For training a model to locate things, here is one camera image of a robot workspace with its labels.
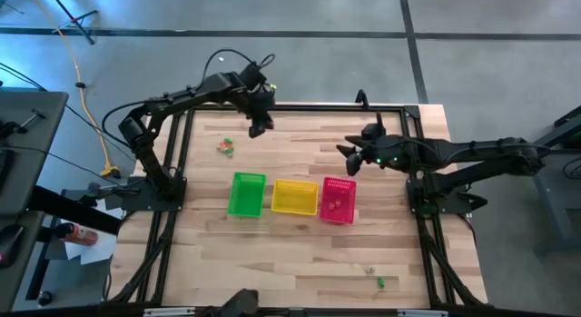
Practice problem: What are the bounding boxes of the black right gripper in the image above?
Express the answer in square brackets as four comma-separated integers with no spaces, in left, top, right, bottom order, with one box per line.
[335,134,412,178]

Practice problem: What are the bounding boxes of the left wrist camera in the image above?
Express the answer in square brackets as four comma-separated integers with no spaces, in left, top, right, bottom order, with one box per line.
[239,63,268,86]

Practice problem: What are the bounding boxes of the grey side table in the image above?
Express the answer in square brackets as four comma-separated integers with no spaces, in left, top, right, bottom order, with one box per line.
[0,90,69,312]

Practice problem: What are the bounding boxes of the orange spray can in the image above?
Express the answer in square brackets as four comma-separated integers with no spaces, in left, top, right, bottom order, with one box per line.
[54,222,99,247]

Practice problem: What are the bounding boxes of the black desk clamp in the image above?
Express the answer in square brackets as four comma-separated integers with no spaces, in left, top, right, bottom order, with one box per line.
[80,181,142,207]

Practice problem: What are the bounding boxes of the black tripod stand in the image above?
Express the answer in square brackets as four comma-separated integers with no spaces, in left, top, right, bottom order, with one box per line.
[44,0,99,46]

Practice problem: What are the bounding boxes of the yellow plastic basket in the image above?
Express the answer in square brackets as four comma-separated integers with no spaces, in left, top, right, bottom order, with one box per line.
[271,178,320,216]

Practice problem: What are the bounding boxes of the green plastic basket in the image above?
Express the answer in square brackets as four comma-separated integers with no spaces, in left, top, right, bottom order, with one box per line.
[226,172,268,219]

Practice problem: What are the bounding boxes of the red plastic basket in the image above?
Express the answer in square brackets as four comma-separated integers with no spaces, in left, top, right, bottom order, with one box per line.
[318,176,358,225]

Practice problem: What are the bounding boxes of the black computer mouse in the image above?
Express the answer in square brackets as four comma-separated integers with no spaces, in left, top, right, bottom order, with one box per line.
[0,224,25,268]

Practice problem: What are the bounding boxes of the yellow power cable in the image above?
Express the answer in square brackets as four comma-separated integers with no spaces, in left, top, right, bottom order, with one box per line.
[26,0,123,180]

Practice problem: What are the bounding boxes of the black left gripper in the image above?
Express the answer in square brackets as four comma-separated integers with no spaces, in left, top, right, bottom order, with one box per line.
[247,86,277,140]

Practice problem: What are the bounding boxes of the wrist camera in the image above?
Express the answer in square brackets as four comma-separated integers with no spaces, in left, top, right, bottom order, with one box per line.
[361,112,388,140]
[239,63,268,86]

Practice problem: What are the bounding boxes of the grey metal cart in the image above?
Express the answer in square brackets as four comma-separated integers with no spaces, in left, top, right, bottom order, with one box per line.
[530,105,581,257]

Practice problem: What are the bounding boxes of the black support beam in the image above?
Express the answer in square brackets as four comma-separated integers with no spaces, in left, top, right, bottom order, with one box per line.
[27,184,123,236]

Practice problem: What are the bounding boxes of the white paper sheets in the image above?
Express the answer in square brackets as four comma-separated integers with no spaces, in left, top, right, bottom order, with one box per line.
[63,196,124,266]

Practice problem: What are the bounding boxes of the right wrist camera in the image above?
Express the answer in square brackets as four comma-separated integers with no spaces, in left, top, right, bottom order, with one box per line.
[361,112,388,140]

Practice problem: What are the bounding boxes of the silver bracket plate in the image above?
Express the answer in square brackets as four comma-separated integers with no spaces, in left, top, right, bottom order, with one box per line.
[398,309,449,317]
[143,307,196,317]

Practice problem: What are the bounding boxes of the black hand tool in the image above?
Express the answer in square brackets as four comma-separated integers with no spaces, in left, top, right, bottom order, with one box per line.
[0,108,46,139]

